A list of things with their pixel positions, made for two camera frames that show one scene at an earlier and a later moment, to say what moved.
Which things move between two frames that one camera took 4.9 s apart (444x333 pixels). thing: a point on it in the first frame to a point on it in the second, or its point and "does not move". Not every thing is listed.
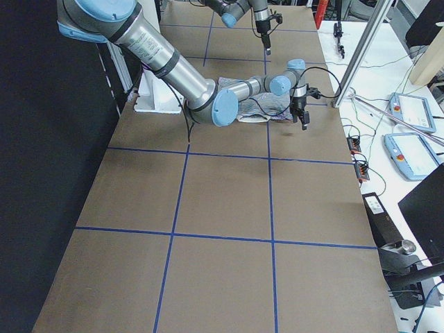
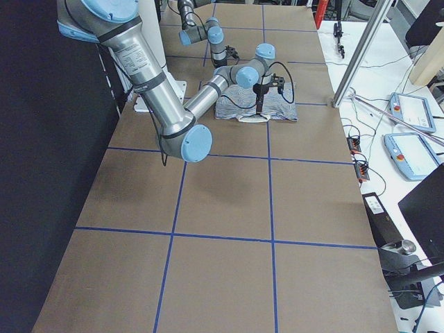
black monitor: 423,207 does not move
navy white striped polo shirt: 260,107 does not move
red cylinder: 320,10 does not move
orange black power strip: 361,167 does not move
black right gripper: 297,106 to 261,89
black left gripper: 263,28 to 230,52
